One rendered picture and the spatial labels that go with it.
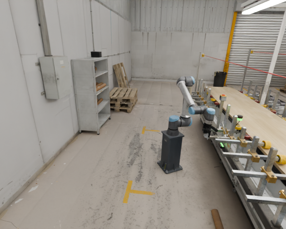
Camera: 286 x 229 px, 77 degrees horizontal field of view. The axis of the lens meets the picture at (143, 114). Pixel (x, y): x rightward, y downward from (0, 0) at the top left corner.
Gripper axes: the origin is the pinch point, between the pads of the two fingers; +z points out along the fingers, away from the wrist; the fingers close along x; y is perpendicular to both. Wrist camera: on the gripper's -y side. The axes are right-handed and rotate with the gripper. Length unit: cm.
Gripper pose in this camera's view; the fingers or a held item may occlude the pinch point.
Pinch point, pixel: (208, 138)
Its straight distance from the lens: 227.1
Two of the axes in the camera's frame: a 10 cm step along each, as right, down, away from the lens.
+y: -9.9, -0.6, 1.0
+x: -1.1, 3.6, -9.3
